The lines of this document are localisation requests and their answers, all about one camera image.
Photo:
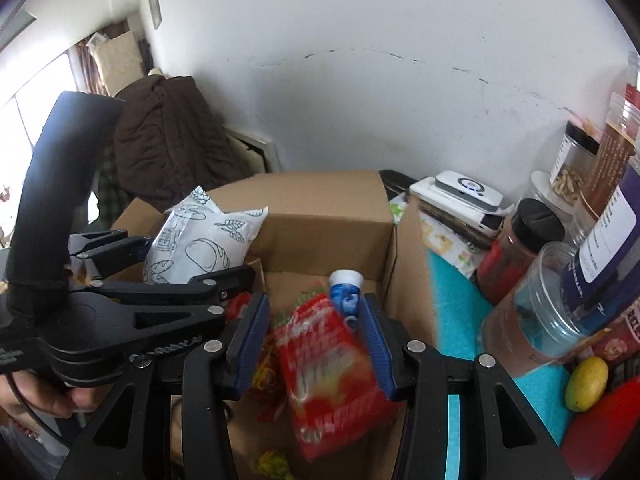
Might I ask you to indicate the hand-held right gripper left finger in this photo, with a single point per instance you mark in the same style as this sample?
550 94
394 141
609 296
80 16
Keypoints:
250 345

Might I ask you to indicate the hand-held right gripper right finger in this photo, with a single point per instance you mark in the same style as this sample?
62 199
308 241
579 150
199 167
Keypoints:
380 350

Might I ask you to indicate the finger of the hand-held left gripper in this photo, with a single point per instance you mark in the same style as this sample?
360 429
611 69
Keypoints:
175 295
115 255

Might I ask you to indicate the white bread-print packet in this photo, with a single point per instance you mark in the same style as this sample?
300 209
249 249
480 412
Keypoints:
200 240

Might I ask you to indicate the red sauce packet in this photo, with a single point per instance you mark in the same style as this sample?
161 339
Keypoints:
330 385

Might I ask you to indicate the brown cardboard box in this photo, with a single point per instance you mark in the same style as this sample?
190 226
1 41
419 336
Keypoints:
325 210

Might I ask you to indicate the person's left hand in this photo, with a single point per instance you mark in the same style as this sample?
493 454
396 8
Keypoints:
45 400

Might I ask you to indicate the blue white small container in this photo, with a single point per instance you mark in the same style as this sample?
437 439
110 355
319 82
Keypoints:
345 295

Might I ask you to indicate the printed paper sheet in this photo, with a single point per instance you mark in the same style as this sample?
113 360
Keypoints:
445 250

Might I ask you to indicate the dark brown coat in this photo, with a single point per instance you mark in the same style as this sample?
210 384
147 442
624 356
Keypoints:
170 135

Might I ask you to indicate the brown curtain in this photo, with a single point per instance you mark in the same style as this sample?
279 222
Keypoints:
87 67

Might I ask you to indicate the stack of flat boxes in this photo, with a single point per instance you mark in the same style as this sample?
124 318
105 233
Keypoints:
450 220

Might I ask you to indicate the clear jar brown label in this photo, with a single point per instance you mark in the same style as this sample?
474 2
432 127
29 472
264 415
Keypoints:
525 320

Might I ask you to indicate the beige cushion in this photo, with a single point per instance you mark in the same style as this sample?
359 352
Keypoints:
117 60

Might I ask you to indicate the black lid jar red powder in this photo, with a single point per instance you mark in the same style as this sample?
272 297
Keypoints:
515 250

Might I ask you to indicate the white round-button device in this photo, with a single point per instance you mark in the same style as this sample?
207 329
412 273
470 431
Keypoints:
467 190

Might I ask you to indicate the green round fruit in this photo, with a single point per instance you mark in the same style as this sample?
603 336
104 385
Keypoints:
586 385

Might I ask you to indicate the pink lid jar red label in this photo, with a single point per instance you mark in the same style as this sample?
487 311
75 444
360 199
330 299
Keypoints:
617 335

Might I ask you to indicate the red tin box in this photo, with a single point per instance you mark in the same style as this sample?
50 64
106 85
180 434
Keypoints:
605 435

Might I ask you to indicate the purple label jar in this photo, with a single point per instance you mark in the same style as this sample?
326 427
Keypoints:
610 240

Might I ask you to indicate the clear jar of nuts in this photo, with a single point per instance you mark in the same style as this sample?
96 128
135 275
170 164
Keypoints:
572 165

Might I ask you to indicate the tall jar brown label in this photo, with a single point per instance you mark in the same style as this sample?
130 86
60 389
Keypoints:
612 160

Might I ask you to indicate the wall picture frame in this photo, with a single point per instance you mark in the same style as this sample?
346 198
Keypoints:
155 5

